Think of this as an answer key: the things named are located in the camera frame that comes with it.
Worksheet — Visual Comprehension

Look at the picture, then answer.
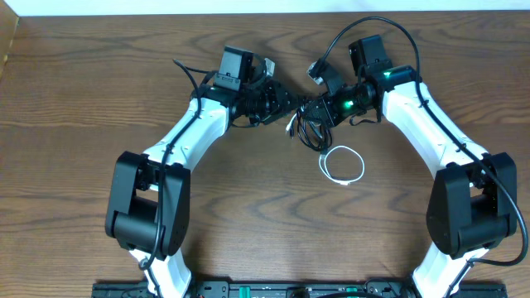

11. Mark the white USB cable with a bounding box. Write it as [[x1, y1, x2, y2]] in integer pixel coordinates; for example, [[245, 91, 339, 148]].
[[285, 113, 366, 186]]

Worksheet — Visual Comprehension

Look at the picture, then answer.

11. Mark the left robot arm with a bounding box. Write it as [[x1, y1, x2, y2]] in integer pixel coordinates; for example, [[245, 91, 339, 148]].
[[105, 46, 308, 297]]

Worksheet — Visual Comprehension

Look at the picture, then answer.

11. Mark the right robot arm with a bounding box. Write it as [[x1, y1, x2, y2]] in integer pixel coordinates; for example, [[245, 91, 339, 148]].
[[303, 36, 526, 297]]

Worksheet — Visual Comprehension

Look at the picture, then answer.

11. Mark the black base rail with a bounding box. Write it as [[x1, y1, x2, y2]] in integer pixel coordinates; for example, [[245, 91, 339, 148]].
[[90, 280, 508, 298]]

